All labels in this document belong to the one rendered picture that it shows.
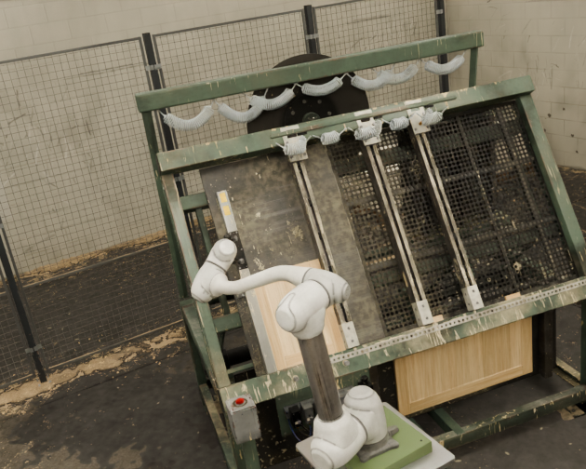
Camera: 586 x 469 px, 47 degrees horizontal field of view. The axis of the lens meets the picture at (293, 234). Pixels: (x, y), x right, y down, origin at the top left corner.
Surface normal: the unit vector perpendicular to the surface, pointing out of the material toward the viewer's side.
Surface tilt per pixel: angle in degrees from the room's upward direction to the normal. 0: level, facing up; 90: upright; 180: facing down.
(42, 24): 90
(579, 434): 0
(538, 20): 90
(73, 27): 90
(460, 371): 90
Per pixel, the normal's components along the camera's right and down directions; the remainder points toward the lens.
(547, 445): -0.14, -0.92
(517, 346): 0.32, 0.30
